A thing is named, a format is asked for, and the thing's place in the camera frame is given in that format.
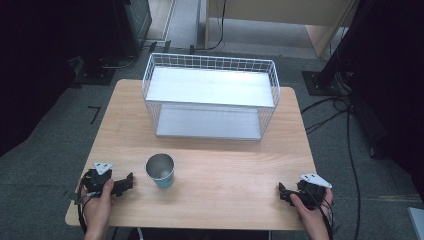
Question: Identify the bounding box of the black stand base plate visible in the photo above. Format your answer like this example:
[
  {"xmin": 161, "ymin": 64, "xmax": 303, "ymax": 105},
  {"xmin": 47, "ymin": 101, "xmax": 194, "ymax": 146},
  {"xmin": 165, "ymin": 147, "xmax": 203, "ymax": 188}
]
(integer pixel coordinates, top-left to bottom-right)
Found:
[{"xmin": 301, "ymin": 69, "xmax": 351, "ymax": 98}]

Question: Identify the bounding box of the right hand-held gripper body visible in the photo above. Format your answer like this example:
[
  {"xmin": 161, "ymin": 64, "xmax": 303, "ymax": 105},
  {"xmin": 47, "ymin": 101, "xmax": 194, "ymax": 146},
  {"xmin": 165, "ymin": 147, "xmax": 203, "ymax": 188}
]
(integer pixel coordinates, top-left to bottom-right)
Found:
[{"xmin": 293, "ymin": 172, "xmax": 333, "ymax": 211}]

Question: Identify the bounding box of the black metal stand pole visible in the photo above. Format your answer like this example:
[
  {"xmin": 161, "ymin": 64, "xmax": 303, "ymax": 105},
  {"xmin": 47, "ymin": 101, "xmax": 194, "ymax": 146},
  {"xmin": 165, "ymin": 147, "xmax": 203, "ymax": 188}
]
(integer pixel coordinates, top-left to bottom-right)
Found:
[{"xmin": 316, "ymin": 0, "xmax": 384, "ymax": 88}]

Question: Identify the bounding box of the grey box corner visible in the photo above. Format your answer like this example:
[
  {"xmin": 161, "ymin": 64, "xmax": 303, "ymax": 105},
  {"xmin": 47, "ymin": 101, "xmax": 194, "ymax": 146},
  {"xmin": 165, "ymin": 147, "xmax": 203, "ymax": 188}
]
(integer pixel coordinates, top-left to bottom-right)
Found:
[{"xmin": 407, "ymin": 206, "xmax": 424, "ymax": 240}]

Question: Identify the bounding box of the black hanging cable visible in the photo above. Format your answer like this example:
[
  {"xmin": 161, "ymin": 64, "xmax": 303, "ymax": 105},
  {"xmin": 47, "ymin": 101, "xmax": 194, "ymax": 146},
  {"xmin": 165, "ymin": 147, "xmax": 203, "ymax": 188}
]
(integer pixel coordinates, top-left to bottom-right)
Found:
[{"xmin": 189, "ymin": 0, "xmax": 228, "ymax": 54}]

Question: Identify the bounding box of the wooden table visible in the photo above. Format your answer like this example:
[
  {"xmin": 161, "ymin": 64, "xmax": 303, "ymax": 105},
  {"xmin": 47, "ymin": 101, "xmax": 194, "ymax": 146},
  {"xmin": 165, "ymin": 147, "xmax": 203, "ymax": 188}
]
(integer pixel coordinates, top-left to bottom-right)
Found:
[{"xmin": 64, "ymin": 78, "xmax": 318, "ymax": 232}]

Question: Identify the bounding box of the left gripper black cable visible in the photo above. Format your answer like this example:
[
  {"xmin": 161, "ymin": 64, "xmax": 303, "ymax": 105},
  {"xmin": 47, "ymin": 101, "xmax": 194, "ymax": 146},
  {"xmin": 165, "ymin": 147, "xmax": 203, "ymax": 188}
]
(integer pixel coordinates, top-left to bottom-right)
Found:
[{"xmin": 77, "ymin": 190, "xmax": 101, "ymax": 234}]

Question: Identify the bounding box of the person's left hand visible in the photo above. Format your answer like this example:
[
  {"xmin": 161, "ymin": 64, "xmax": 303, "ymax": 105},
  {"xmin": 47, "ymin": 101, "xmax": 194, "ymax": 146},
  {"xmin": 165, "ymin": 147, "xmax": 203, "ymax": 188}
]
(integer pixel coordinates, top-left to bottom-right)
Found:
[{"xmin": 76, "ymin": 178, "xmax": 115, "ymax": 234}]

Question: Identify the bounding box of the white wire shelf rack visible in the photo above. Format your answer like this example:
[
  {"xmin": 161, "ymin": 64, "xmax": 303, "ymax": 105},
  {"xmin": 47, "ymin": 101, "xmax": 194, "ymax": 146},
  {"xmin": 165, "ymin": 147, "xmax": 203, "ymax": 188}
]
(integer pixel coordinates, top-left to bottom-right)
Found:
[{"xmin": 141, "ymin": 52, "xmax": 282, "ymax": 142}]

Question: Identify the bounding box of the black floor cable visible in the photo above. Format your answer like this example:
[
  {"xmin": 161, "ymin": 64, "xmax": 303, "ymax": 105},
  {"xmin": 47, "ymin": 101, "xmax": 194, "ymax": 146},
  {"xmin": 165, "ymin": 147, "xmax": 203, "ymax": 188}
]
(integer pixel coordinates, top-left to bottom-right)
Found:
[{"xmin": 299, "ymin": 94, "xmax": 363, "ymax": 240}]

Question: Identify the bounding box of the teal metal cup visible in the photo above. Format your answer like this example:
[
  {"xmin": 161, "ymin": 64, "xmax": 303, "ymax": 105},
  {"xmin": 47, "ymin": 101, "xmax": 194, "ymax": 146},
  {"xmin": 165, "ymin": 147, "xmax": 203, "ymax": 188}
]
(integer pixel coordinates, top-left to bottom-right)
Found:
[{"xmin": 144, "ymin": 152, "xmax": 176, "ymax": 190}]

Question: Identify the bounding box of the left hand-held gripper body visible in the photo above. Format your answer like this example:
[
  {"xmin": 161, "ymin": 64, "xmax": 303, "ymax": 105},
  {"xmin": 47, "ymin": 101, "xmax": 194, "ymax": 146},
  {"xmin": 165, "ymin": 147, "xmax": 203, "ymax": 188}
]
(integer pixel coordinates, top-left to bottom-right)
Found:
[{"xmin": 79, "ymin": 161, "xmax": 116, "ymax": 199}]

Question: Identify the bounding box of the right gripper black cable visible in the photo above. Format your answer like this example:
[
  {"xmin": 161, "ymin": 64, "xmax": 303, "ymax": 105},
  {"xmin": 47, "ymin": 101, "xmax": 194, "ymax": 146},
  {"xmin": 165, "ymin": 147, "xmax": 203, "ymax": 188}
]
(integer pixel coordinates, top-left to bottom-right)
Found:
[{"xmin": 299, "ymin": 186, "xmax": 336, "ymax": 240}]

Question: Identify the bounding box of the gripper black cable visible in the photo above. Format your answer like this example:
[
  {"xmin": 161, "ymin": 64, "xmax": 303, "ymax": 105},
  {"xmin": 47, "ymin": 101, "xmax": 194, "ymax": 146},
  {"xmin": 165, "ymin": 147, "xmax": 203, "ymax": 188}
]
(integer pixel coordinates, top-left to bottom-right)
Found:
[
  {"xmin": 77, "ymin": 190, "xmax": 101, "ymax": 234},
  {"xmin": 299, "ymin": 186, "xmax": 336, "ymax": 240}
]

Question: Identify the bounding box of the dark equipment cabinet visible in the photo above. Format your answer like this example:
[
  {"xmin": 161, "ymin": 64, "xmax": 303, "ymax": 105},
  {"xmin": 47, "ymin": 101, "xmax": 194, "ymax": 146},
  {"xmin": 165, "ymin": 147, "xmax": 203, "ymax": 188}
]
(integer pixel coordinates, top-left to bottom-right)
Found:
[{"xmin": 111, "ymin": 0, "xmax": 153, "ymax": 59}]

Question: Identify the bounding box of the person's right hand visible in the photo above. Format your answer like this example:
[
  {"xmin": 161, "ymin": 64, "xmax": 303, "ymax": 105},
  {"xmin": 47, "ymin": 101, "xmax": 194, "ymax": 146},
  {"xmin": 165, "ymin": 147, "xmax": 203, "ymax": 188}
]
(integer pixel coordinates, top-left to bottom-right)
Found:
[{"xmin": 289, "ymin": 187, "xmax": 335, "ymax": 234}]

